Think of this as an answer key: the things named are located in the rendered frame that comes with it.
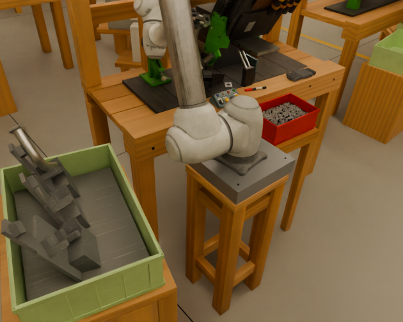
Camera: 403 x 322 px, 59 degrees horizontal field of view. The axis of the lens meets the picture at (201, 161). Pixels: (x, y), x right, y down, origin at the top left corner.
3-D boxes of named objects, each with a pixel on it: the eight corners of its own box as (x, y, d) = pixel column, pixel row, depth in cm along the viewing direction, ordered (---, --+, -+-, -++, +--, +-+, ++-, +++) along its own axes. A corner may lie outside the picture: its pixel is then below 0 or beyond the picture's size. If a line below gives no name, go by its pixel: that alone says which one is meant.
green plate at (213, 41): (226, 58, 198) (237, 19, 188) (215, 57, 194) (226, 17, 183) (214, 51, 206) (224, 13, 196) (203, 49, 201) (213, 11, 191)
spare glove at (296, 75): (304, 69, 227) (305, 65, 225) (316, 75, 220) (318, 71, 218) (281, 75, 218) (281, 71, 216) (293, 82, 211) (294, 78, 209)
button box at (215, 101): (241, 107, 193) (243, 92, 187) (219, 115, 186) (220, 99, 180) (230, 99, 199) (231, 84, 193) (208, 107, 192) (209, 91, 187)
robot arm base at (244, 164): (273, 153, 154) (276, 142, 151) (242, 177, 141) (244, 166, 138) (240, 135, 163) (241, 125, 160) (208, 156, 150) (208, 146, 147)
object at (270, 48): (279, 52, 194) (279, 46, 192) (256, 58, 187) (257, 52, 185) (234, 30, 219) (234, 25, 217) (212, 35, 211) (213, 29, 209)
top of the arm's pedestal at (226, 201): (287, 181, 156) (289, 174, 154) (234, 214, 140) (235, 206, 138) (237, 145, 175) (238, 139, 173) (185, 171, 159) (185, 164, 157)
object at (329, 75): (339, 88, 240) (346, 67, 231) (137, 164, 171) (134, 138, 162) (323, 80, 249) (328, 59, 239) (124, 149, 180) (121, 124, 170)
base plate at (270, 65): (307, 69, 231) (308, 66, 230) (158, 116, 181) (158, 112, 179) (263, 47, 258) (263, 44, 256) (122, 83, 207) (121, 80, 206)
